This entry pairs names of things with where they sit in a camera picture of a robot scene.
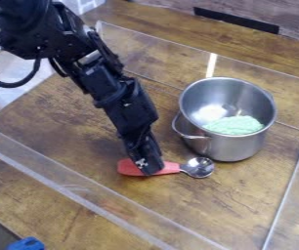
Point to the black strip on table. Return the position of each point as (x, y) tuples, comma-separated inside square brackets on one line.
[(258, 25)]

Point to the blue object at corner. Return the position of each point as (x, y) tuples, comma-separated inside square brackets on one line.
[(27, 243)]

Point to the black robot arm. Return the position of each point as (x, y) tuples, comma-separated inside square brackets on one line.
[(41, 30)]

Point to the stainless steel pot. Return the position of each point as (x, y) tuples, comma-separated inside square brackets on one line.
[(224, 116)]

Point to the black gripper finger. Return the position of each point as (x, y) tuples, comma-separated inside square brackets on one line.
[(145, 155)]

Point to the pink handled metal spoon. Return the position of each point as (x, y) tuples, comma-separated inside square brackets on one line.
[(197, 168)]

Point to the green food lump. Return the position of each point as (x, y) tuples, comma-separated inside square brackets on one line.
[(234, 125)]

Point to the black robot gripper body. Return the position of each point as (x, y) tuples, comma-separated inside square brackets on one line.
[(130, 111)]

